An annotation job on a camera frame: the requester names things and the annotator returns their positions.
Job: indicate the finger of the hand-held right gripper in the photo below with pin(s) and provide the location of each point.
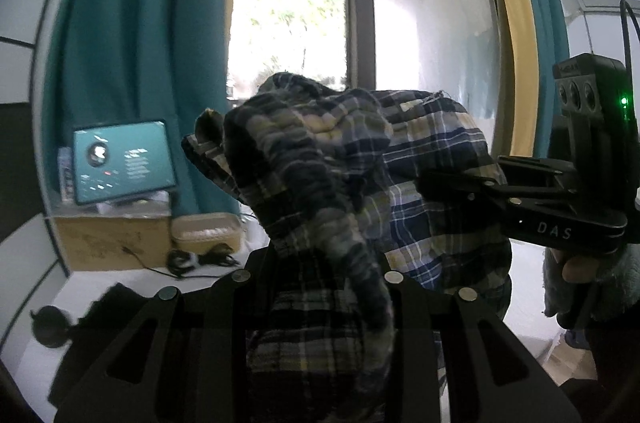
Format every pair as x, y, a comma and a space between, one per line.
465, 188
535, 165

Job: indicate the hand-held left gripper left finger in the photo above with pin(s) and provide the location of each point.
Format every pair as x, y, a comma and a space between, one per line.
225, 303

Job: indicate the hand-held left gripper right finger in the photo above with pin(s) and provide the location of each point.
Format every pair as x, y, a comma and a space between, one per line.
415, 303

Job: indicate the plaid pants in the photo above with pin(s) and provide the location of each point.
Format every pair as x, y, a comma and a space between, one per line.
320, 183

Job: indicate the person's right hand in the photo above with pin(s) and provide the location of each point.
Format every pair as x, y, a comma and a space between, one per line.
580, 269

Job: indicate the yellow lidded container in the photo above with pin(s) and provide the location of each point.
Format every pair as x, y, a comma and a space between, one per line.
205, 228

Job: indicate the teal curtain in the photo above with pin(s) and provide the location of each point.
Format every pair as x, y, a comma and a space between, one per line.
550, 28
125, 28

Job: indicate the white air conditioner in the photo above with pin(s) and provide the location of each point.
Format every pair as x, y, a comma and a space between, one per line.
610, 2

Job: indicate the cardboard box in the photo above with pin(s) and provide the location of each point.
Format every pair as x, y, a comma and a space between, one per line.
100, 243

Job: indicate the tablet screen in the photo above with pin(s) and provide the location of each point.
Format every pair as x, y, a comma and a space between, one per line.
125, 163

